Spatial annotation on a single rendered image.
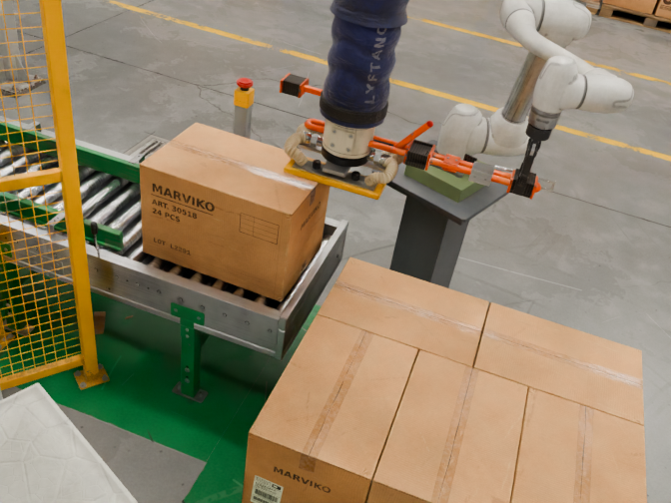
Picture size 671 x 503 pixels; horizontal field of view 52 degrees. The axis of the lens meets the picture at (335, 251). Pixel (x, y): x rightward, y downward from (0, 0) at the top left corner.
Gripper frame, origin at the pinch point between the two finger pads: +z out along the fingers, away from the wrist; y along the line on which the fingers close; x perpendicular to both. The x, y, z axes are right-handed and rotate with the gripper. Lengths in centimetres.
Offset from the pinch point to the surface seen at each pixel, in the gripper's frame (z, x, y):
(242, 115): 30, -119, -46
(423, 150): -1.4, -33.2, 0.4
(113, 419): 119, -121, 58
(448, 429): 65, 2, 53
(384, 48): -34, -51, 7
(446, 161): -1.1, -24.7, 2.9
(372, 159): 6.0, -49.1, 2.6
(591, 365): 65, 46, 0
